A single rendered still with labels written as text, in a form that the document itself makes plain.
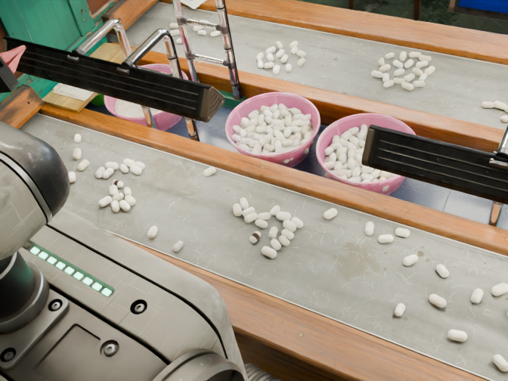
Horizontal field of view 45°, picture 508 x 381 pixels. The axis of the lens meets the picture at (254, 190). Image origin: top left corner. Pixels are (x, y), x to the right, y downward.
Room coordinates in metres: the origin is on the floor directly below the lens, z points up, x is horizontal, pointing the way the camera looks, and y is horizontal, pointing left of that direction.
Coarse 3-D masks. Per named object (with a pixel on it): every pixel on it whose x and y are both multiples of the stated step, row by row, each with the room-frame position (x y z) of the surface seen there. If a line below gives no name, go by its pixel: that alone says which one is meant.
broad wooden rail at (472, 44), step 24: (168, 0) 2.10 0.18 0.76; (240, 0) 1.99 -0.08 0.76; (264, 0) 1.96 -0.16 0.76; (288, 0) 1.92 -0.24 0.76; (288, 24) 1.81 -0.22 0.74; (312, 24) 1.75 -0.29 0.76; (336, 24) 1.72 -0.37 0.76; (360, 24) 1.69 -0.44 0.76; (384, 24) 1.67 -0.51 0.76; (408, 24) 1.64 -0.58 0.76; (432, 24) 1.62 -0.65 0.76; (432, 48) 1.51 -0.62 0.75; (456, 48) 1.47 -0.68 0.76; (480, 48) 1.45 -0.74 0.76; (504, 48) 1.43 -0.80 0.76
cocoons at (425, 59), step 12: (300, 60) 1.57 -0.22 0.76; (396, 60) 1.48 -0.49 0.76; (408, 60) 1.47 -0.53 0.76; (276, 72) 1.54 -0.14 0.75; (288, 72) 1.54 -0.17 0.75; (372, 72) 1.45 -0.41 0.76; (396, 72) 1.43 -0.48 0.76; (420, 72) 1.41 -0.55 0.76; (432, 72) 1.41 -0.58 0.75; (384, 84) 1.39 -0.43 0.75; (408, 84) 1.36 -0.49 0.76; (420, 84) 1.36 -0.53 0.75; (504, 108) 1.19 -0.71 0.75; (504, 120) 1.15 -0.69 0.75
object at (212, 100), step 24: (48, 48) 1.32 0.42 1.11; (24, 72) 1.34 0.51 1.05; (48, 72) 1.29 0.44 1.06; (72, 72) 1.25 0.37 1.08; (96, 72) 1.21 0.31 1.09; (144, 72) 1.15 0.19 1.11; (120, 96) 1.15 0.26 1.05; (144, 96) 1.12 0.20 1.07; (168, 96) 1.09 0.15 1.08; (192, 96) 1.06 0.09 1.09; (216, 96) 1.05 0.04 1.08
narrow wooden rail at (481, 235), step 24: (72, 120) 1.49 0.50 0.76; (96, 120) 1.46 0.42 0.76; (120, 120) 1.44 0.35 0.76; (144, 144) 1.33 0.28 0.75; (168, 144) 1.29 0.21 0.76; (192, 144) 1.27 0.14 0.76; (240, 168) 1.14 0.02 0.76; (264, 168) 1.13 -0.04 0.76; (288, 168) 1.11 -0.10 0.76; (312, 192) 1.02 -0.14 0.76; (336, 192) 1.00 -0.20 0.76; (360, 192) 0.98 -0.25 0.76; (384, 216) 0.91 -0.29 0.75; (408, 216) 0.88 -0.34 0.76; (432, 216) 0.87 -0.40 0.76; (456, 216) 0.85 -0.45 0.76; (480, 240) 0.78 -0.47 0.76; (504, 240) 0.76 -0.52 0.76
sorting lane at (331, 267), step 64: (64, 128) 1.48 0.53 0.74; (192, 192) 1.11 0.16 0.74; (256, 192) 1.07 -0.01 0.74; (192, 256) 0.90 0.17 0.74; (256, 256) 0.87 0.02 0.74; (320, 256) 0.83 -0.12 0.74; (384, 256) 0.80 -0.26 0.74; (448, 256) 0.77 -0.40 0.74; (384, 320) 0.64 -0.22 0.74; (448, 320) 0.61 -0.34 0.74
